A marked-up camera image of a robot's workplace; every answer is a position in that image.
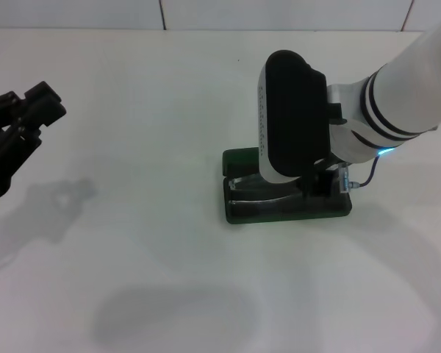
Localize green glasses case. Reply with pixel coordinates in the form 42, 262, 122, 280
221, 146, 354, 224

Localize right gripper dark cable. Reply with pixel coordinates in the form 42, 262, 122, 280
354, 154, 385, 189

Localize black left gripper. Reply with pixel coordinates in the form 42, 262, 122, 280
0, 82, 67, 202

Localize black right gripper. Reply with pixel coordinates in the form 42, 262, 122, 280
300, 156, 345, 202

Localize right gripper silver connector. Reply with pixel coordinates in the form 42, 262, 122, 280
337, 167, 358, 195

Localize clear white glasses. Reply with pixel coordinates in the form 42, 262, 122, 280
229, 175, 304, 207

